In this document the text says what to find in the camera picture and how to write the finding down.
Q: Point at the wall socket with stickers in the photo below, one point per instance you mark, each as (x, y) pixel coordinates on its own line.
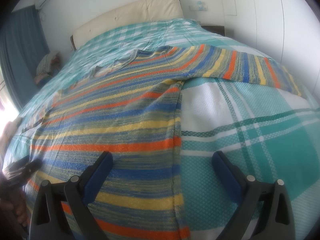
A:
(198, 6)

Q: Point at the teal plaid bed cover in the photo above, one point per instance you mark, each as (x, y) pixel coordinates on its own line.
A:
(267, 132)

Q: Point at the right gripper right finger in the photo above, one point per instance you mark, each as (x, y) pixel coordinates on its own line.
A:
(276, 219)

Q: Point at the blue curtain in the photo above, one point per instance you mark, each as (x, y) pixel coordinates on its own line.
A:
(23, 45)

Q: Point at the person's left hand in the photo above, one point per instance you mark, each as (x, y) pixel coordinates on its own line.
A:
(20, 209)

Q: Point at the pile of clothes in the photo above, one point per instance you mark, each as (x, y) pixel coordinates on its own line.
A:
(49, 66)

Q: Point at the dark bedside table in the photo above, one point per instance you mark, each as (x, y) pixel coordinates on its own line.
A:
(217, 29)

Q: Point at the striped knit sweater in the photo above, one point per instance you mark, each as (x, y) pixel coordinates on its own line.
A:
(132, 109)

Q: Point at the white wardrobe doors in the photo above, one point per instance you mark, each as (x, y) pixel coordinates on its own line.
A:
(286, 30)

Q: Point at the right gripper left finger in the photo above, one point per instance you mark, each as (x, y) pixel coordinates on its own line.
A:
(48, 220)

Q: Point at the cream padded headboard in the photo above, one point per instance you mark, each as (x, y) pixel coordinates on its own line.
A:
(136, 12)

